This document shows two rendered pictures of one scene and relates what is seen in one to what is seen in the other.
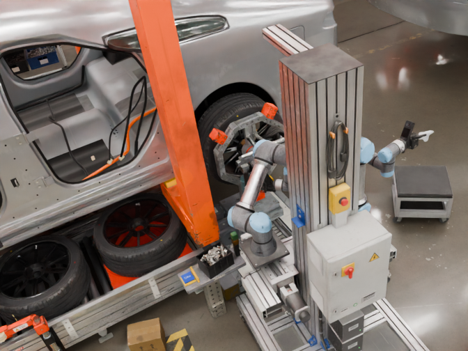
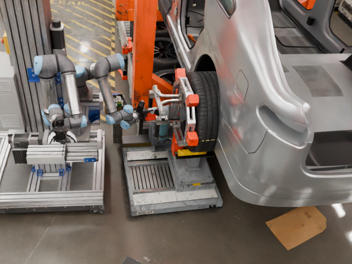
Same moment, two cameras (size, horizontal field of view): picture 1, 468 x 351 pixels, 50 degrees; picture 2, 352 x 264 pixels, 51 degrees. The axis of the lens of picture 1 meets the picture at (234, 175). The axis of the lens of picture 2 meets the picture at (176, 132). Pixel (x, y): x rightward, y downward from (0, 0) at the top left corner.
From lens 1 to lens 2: 3.97 m
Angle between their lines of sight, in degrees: 69
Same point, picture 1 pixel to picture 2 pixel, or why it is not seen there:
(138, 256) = not seen: hidden behind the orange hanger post
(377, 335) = (22, 184)
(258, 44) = (229, 55)
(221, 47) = (219, 28)
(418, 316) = (30, 239)
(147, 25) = not seen: outside the picture
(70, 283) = not seen: hidden behind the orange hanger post
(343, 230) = (7, 63)
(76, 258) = (161, 61)
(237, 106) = (198, 77)
